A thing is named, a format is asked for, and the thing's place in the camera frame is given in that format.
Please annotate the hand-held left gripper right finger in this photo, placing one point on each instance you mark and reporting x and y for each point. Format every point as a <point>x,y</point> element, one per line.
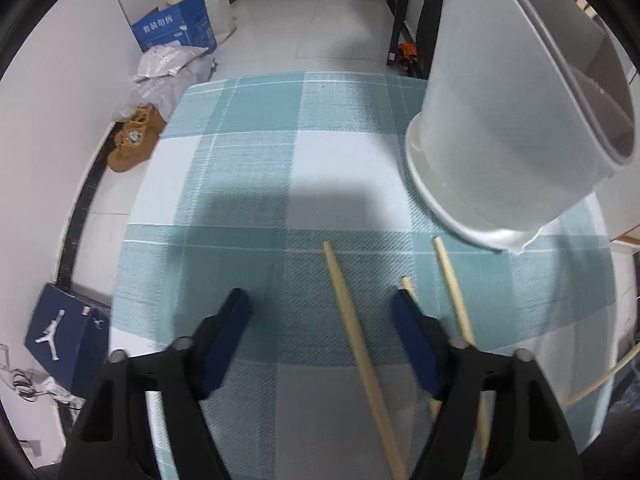
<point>415,340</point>

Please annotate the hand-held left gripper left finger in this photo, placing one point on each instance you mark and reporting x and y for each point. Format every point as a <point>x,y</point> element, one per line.
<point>225,340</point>

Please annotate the light wooden chopstick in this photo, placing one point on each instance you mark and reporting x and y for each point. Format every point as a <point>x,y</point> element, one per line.
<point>452,285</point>
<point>407,284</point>
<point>357,340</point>

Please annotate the white translucent utensil holder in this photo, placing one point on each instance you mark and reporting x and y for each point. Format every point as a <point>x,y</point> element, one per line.
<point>490,135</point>

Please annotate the teal white checkered tablecloth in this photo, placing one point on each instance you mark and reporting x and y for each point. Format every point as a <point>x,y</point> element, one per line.
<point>250,185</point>

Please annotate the dark blue shoe box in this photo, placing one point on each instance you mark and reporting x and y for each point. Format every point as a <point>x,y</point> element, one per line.
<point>60,335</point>

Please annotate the brown suede shoe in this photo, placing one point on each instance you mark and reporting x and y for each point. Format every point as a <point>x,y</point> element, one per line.
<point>125,156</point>
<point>145,120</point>

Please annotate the grey translucent plastic bag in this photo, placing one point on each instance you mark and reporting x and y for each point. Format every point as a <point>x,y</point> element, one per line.
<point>160,91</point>

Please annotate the white plastic bag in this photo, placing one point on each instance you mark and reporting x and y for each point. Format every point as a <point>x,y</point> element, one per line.
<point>165,60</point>

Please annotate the orange and black item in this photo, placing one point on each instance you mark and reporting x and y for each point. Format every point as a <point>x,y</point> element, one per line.
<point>407,52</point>

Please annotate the blue cardboard box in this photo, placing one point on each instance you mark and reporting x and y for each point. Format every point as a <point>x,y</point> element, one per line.
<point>175,25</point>

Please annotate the beige canvas bag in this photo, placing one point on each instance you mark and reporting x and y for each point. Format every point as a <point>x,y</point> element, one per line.
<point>220,10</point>

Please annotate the black metal rack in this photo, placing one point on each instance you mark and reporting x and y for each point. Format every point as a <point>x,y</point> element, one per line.
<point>400,10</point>

